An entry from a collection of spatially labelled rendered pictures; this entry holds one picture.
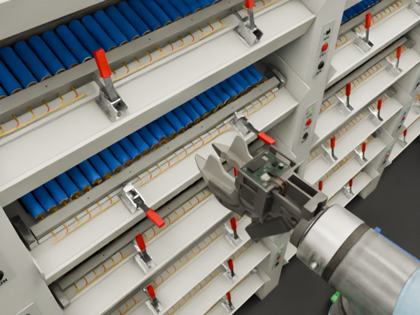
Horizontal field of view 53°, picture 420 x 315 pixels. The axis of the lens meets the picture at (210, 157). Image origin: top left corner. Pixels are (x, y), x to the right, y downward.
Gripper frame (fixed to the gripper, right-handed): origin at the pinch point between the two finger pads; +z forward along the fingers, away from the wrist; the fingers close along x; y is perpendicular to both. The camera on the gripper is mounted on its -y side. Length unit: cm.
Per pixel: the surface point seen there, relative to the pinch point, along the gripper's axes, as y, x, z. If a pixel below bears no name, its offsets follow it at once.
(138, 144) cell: -3.9, 4.5, 13.3
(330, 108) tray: -27, -55, 7
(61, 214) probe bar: -4.5, 22.1, 9.9
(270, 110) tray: -8.4, -23.8, 6.1
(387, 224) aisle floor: -103, -96, -15
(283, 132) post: -19.9, -31.3, 6.5
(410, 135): -89, -137, 2
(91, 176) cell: -4.0, 14.6, 12.7
